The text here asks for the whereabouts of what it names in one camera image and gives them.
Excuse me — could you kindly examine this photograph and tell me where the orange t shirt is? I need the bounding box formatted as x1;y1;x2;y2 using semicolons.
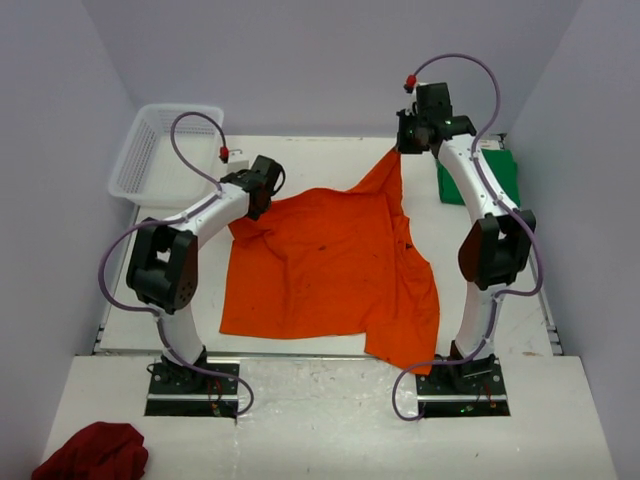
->
220;150;440;374

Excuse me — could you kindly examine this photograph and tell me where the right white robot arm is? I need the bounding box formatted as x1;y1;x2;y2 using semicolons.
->
397;75;536;393

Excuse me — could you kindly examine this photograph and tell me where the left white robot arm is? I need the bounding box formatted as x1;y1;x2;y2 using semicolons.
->
126;155;286;393

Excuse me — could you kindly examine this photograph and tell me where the folded green t shirt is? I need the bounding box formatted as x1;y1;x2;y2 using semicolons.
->
436;149;521;207

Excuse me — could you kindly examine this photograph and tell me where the white plastic mesh basket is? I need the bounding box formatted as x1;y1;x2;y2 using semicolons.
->
108;103;224;208

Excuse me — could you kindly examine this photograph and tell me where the crumpled dark red t shirt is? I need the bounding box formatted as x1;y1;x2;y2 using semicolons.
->
31;422;149;479

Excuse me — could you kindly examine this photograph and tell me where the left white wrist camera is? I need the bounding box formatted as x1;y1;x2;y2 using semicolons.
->
226;149;250;174

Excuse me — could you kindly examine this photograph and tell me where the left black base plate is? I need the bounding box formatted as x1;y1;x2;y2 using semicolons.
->
144;357;239;419

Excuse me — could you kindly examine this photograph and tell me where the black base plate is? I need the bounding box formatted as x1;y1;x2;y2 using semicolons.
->
144;357;239;419
416;355;510;419

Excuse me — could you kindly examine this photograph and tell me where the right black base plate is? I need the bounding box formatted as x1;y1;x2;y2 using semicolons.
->
416;355;510;419

